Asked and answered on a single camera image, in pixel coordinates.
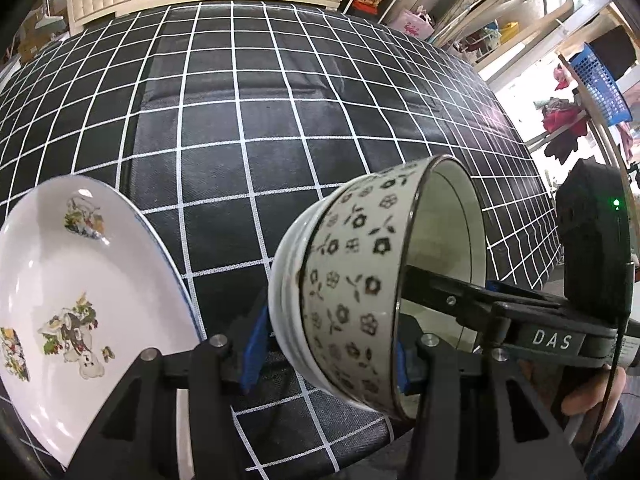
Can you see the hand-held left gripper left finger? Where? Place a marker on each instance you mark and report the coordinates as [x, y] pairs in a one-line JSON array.
[[254, 347]]

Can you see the blue plastic basket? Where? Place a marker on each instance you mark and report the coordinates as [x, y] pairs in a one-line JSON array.
[[600, 85]]

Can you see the black white checked tablecloth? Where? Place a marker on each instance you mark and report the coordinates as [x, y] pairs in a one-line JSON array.
[[275, 110]]

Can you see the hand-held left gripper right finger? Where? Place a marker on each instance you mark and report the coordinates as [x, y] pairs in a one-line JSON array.
[[406, 365]]

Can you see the red hanging clothes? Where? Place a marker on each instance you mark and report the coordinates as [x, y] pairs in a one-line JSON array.
[[562, 120]]

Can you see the large flower-patterned bowl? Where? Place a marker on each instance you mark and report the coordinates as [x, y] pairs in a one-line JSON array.
[[350, 270]]

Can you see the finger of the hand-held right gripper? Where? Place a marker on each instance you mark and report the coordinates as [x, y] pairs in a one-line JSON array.
[[445, 292]]

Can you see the pink shopping bag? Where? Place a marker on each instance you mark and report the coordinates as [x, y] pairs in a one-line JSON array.
[[411, 22]]

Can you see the person's right hand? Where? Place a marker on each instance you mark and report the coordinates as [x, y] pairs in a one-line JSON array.
[[590, 392]]

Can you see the white floral plate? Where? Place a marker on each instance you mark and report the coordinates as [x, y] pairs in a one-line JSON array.
[[75, 285]]

